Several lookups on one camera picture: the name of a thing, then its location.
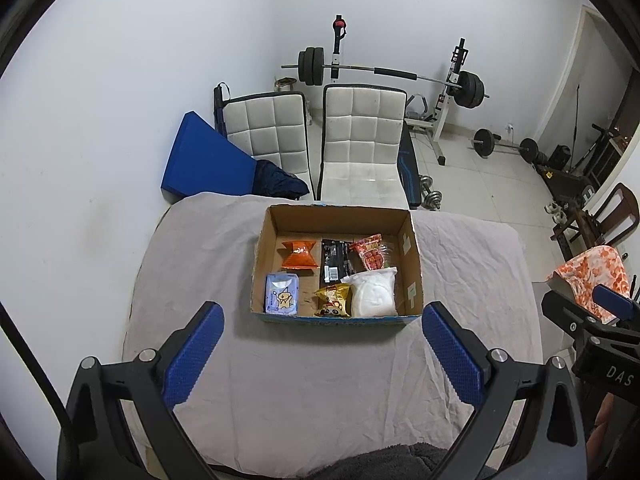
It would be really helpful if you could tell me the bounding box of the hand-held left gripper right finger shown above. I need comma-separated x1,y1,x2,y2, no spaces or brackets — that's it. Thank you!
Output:
421,301,587,480

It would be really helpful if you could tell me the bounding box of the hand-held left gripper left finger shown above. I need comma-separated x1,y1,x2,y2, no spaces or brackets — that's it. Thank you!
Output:
56,301,225,480

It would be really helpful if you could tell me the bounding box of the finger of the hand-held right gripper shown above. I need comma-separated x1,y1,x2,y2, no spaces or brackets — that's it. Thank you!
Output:
592,284,640,332
541,290,603,347

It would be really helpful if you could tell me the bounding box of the white soft packet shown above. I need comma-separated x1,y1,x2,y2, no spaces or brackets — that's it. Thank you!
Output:
341,266,400,318

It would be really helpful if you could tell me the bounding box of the blue cartoon tissue packet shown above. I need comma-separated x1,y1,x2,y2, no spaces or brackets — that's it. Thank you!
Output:
264,272,301,316

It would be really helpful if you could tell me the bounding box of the yellow snack packet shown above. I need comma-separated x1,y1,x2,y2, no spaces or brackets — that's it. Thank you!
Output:
314,283,352,318

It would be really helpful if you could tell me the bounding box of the red snack packet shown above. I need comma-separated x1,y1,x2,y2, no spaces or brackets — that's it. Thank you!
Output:
348,233,391,272

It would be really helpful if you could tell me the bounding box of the cardboard box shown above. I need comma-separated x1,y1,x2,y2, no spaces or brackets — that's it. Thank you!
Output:
249,203,425,328

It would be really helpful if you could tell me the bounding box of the orange snack packet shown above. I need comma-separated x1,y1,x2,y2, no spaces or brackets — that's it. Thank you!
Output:
280,240,320,271

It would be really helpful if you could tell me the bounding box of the black snack packet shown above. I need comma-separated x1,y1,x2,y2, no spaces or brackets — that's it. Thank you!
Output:
321,238,353,283

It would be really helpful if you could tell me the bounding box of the person's right hand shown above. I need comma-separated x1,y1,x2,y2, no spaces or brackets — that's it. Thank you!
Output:
587,392,621,480

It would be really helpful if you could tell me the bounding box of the orange floral cloth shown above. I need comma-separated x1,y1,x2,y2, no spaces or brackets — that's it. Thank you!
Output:
545,245,631,325

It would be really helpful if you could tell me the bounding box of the brown wooden chair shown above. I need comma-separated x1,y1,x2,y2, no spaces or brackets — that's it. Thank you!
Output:
551,182,640,256

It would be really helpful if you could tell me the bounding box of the person's dark grey fleece clothing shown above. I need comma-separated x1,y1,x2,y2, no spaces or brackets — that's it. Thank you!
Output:
305,442,453,480

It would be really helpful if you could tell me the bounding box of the black speaker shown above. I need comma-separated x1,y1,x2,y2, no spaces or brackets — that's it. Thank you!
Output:
549,145,573,171

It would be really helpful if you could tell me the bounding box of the black exercise machine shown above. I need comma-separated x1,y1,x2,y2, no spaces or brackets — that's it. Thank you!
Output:
575,122,626,181

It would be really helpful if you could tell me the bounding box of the short barbell with black plates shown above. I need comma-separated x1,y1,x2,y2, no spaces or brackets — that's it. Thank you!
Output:
467,128,541,163

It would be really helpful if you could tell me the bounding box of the black weight bench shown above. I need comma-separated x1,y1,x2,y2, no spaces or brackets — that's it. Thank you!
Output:
397,122,423,209

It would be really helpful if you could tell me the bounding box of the dark blue jacket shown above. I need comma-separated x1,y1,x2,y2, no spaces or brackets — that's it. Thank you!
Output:
252,160,311,200

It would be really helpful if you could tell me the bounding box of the blue foam mat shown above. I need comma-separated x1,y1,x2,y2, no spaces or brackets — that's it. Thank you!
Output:
160,111,258,197

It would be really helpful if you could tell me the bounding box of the white barbell rack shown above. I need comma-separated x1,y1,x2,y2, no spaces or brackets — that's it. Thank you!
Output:
330,13,468,166

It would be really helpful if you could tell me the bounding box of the white padded chair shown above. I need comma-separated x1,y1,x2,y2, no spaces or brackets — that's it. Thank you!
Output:
317,83,408,208
221,91,313,198

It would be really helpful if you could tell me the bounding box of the black rolled bag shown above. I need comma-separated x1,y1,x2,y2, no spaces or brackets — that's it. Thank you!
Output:
213,81,232,133

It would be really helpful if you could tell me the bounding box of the long barbell with black plates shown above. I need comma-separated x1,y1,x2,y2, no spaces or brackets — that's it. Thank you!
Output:
281,46,491,109

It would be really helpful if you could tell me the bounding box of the black cable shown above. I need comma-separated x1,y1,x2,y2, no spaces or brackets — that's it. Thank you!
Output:
0,304,76,438

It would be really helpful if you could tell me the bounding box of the white door frame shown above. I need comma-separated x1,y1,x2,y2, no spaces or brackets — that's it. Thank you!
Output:
532,5,640,151

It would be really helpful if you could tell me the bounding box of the grey cable handle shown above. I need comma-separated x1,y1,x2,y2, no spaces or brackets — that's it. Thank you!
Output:
405,95,435,121

